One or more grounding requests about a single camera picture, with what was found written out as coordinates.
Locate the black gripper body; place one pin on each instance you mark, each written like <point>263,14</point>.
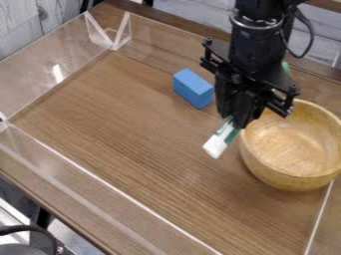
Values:
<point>216,57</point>

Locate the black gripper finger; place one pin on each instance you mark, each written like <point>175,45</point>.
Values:
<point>247,106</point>
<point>224,88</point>

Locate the green and white marker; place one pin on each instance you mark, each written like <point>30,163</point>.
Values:
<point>219,141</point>

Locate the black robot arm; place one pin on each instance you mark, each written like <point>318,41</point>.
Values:
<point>260,29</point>

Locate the brown wooden bowl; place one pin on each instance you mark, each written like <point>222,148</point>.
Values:
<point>293,153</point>

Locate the blue rectangular block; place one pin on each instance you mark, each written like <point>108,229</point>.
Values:
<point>192,88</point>

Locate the black metal base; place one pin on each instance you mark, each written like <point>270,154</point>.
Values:
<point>32,247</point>

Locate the clear acrylic tray wall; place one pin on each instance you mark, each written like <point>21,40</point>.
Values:
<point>101,144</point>

